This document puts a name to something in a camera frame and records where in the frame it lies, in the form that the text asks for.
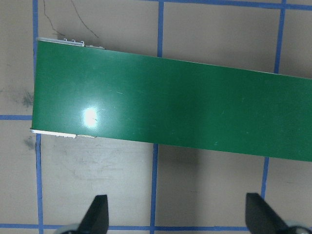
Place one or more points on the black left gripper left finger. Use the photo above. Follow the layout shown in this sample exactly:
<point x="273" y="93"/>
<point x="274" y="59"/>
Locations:
<point x="96" y="219"/>

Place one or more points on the green conveyor belt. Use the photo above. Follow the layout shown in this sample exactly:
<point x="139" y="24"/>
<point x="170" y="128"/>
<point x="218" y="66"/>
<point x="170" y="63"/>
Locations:
<point x="88" y="91"/>

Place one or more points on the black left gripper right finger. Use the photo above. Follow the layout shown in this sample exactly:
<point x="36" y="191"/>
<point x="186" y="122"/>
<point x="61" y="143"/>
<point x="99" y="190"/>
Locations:
<point x="260" y="218"/>

